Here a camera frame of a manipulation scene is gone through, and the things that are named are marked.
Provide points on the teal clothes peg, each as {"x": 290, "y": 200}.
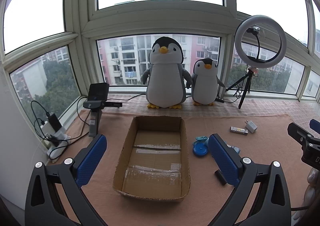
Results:
{"x": 201, "y": 139}

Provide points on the gloved right hand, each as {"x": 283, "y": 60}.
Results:
{"x": 312, "y": 191}

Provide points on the white USB wall charger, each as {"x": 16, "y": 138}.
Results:
{"x": 250, "y": 126}

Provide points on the patterned lighter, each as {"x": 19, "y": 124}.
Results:
{"x": 238, "y": 130}

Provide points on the small black rectangular object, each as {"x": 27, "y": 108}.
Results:
{"x": 220, "y": 177}

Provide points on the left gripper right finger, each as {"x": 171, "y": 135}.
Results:
{"x": 271, "y": 205}

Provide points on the black power adapter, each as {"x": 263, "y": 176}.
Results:
{"x": 54, "y": 122}

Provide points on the small penguin plush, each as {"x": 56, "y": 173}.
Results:
{"x": 205, "y": 82}

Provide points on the brown cardboard box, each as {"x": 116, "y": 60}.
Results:
{"x": 153, "y": 164}

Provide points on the black tripod stand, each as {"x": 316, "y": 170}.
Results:
{"x": 243, "y": 85}

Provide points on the white power strip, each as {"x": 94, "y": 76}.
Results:
{"x": 57, "y": 141}

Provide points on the checkered cloth on sill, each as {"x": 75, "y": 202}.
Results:
{"x": 300, "y": 112}

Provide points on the spare black handheld gripper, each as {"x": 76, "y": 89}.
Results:
{"x": 96, "y": 102}

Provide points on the blue round tape measure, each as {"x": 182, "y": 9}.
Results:
{"x": 200, "y": 149}

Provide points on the clear blue small bottle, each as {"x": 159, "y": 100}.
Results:
{"x": 236, "y": 149}

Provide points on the large penguin plush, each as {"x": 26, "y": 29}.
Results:
{"x": 166, "y": 78}

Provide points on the pink table blanket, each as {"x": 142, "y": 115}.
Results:
{"x": 206, "y": 195}

